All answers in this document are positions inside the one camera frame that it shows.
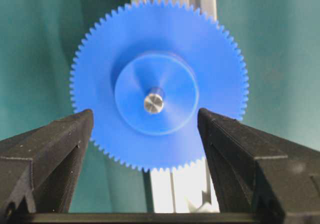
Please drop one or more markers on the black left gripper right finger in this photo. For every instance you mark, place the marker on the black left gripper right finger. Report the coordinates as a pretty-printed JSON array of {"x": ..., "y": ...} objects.
[{"x": 259, "y": 173}]

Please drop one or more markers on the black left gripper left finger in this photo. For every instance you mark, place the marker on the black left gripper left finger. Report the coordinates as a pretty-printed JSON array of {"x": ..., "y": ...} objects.
[{"x": 39, "y": 169}]

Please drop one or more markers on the large blue plastic gear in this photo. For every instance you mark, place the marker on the large blue plastic gear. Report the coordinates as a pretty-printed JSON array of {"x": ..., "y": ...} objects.
[{"x": 156, "y": 43}]

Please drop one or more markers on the silver aluminium extrusion rail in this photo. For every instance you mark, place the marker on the silver aluminium extrusion rail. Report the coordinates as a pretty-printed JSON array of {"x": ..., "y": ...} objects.
[{"x": 186, "y": 189}]

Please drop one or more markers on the steel shaft on rail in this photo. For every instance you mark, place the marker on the steel shaft on rail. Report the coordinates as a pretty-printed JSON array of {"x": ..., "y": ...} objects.
[{"x": 154, "y": 100}]

